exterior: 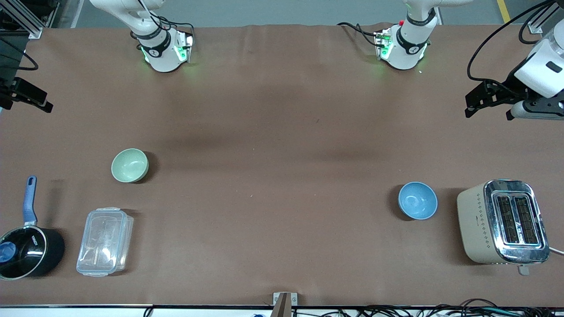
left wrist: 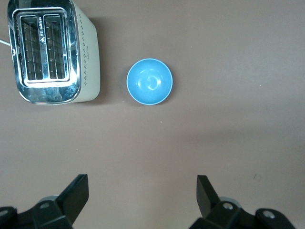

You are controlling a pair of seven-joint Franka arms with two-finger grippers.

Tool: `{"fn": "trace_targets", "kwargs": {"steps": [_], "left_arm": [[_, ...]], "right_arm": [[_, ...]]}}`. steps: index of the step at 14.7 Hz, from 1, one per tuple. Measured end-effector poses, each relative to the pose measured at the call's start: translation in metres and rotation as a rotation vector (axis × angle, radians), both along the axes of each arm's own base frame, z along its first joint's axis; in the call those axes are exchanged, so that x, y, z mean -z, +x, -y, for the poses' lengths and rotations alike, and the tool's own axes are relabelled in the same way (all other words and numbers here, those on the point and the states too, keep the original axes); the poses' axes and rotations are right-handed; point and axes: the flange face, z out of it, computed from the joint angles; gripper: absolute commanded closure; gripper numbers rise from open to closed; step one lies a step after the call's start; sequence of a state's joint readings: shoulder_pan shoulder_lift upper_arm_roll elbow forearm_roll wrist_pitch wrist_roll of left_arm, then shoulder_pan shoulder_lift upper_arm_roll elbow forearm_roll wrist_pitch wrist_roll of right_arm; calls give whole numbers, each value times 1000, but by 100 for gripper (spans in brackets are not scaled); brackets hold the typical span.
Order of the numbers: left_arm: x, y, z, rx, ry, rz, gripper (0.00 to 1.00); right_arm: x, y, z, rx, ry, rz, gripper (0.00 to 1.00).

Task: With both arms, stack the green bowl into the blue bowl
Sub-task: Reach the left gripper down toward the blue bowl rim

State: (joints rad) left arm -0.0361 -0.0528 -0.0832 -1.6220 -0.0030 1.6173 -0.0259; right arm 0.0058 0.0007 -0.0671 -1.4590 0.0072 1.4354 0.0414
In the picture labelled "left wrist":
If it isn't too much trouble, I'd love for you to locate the cream and chrome two-slot toaster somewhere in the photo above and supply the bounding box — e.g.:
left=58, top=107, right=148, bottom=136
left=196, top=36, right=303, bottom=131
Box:
left=6, top=0, right=101, bottom=105

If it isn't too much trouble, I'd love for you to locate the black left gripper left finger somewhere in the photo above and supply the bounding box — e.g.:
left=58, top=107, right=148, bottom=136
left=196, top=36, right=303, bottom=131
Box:
left=0, top=174, right=89, bottom=229

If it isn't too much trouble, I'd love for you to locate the brown table cover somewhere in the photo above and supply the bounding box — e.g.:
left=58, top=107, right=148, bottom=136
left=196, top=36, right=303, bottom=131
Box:
left=0, top=0, right=305, bottom=229

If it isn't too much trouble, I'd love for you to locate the blue bowl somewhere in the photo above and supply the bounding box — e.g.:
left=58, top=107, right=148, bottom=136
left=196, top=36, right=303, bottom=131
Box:
left=126, top=58, right=173, bottom=105

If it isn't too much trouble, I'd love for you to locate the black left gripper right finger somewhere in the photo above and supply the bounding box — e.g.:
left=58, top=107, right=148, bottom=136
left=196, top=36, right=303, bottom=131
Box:
left=189, top=175, right=296, bottom=229

